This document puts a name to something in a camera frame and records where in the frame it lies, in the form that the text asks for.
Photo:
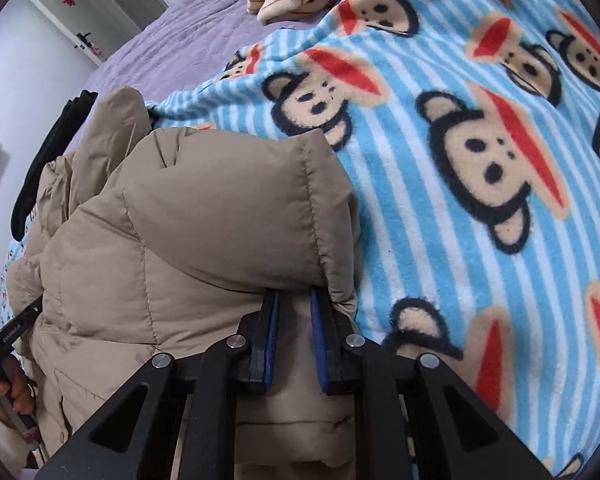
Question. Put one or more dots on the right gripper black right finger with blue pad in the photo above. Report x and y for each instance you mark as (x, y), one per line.
(330, 327)

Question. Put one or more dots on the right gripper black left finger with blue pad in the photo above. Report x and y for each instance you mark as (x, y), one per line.
(260, 328)

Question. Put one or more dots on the beige puffer jacket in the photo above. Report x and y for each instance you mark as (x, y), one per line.
(153, 240)

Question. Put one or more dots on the white sleeved left forearm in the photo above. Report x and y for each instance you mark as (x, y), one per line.
(14, 451)

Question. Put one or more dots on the person's left hand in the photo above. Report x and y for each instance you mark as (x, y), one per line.
(17, 388)

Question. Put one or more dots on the black garment on bed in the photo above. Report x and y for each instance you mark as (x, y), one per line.
(72, 117)

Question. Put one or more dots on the blue striped monkey blanket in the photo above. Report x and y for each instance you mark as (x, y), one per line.
(470, 132)

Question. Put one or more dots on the purple quilted bedspread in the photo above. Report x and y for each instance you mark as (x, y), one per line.
(188, 45)

